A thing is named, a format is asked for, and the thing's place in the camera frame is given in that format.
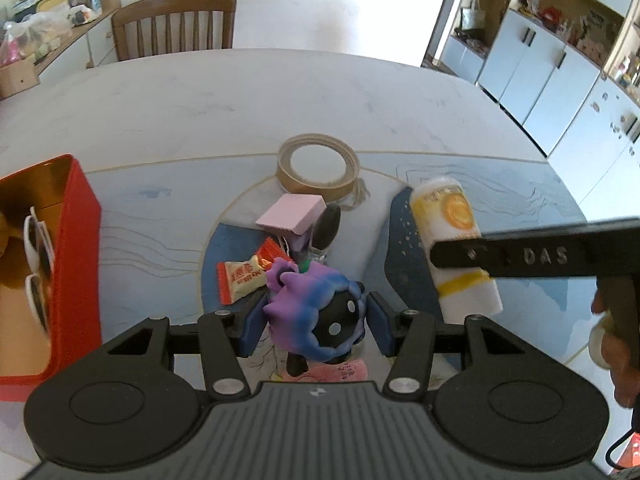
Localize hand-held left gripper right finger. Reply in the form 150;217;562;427
367;290;534;399

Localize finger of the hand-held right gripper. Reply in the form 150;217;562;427
430;233;511;277

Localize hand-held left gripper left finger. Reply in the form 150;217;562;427
102;291;269;404

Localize white yellow bottle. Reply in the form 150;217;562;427
410;177;504;324

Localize purple blue plush toy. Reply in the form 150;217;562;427
264;257;369;376

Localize beige plastic ring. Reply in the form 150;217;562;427
277;132;361;199

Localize red box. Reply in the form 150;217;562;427
0;155;104;389

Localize person's right hand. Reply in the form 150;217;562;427
589;289;640;409

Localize white orange candy packet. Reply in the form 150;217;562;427
216;255;269;306

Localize pink printed packet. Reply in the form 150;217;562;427
299;359;369;384

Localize red candy packet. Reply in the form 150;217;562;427
255;237;287;267

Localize black oval tool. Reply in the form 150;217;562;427
312;203;343;264

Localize pink square box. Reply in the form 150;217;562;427
255;194;326;236

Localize white sunglasses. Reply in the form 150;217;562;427
24;206;57;337

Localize white tote bag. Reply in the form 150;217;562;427
459;0;489;31

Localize white sideboard with wooden top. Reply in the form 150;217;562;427
34;0;124;82

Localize wooden chair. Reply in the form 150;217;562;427
111;0;238;63

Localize clear plastic bag of items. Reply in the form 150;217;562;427
0;6;74;69

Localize yellow blue container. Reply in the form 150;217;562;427
12;0;71;22

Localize white wall cabinet unit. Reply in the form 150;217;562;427
424;0;640;207

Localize black cable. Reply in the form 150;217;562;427
604;429;640;469

